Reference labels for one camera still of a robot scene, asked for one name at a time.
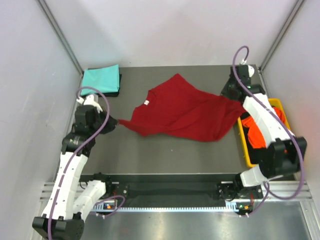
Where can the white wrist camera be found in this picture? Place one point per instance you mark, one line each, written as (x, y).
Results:
(251, 70)
(91, 100)

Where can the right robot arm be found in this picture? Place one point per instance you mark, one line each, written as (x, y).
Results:
(284, 153)

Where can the folded teal t-shirt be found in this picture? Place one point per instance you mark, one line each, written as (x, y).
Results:
(93, 77)

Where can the dark red t-shirt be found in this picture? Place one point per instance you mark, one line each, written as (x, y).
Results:
(176, 108)

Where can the grey slotted cable duct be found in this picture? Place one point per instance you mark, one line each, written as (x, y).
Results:
(227, 206)

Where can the folded dark t-shirt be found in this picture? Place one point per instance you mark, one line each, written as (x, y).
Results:
(111, 88)

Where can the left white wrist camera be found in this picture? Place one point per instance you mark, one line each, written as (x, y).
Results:
(91, 100)

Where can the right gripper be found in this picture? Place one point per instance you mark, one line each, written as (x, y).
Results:
(224, 92)

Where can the aluminium frame rail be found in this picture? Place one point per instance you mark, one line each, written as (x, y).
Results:
(283, 189)

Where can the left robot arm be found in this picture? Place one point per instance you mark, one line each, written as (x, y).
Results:
(64, 216)

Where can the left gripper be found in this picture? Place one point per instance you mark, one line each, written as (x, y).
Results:
(111, 124)

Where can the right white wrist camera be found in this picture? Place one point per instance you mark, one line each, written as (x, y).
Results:
(251, 70)

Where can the yellow plastic bin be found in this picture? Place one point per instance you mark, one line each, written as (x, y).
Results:
(276, 102)

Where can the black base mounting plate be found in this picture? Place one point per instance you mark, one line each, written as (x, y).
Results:
(175, 190)

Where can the orange t-shirt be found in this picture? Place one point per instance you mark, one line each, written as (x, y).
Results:
(254, 136)

